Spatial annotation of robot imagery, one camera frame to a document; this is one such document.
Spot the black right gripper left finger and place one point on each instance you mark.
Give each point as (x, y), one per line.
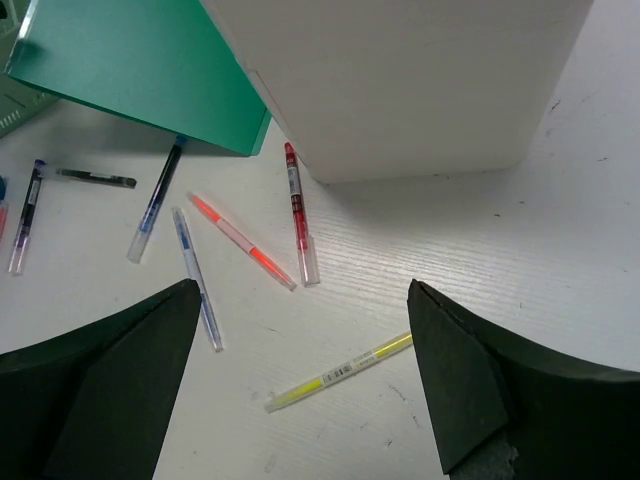
(96, 402)

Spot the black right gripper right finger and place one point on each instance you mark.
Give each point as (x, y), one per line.
(504, 407)

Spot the yellow highlighter pen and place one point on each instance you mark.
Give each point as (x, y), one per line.
(340, 373)

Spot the pink orange pen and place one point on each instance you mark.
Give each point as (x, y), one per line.
(3, 217)

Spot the orange highlighter pen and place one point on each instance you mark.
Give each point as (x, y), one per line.
(242, 242)

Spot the red gel pen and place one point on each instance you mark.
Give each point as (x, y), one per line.
(304, 241)

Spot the green file folder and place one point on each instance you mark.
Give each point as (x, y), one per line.
(161, 63)

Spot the purple gel pen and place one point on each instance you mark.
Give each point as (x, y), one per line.
(23, 234)

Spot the dark blue gel pen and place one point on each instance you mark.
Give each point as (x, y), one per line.
(145, 227)

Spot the light blue highlighter pen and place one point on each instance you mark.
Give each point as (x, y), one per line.
(194, 271)

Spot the black gel pen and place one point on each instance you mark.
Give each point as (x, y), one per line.
(88, 177)

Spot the blue white small box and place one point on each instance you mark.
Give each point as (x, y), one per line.
(3, 187)

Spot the green mesh file rack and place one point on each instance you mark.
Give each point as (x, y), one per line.
(19, 103)

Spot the white drawer cabinet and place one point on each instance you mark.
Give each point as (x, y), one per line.
(369, 90)

